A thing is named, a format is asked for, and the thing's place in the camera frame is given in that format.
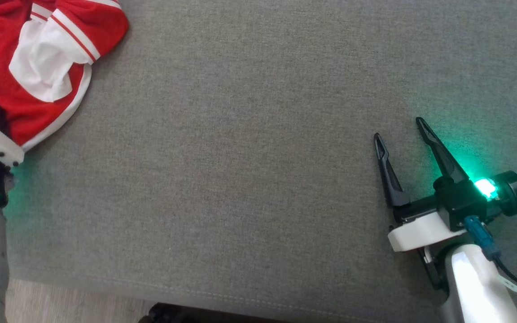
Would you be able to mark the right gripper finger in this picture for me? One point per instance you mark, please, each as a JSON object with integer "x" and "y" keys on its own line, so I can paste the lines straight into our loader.
{"x": 444, "y": 161}
{"x": 391, "y": 179}

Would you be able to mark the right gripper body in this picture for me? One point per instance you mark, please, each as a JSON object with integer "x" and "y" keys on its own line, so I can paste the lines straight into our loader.
{"x": 420, "y": 231}

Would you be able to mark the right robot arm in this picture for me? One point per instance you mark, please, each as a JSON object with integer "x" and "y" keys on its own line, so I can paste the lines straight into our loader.
{"x": 469, "y": 287}

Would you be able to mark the large grey sofa seat cushion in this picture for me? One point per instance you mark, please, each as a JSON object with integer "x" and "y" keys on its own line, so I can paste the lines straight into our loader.
{"x": 240, "y": 157}

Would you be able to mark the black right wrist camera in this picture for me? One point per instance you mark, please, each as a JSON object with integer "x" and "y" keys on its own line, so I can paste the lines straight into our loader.
{"x": 514, "y": 193}

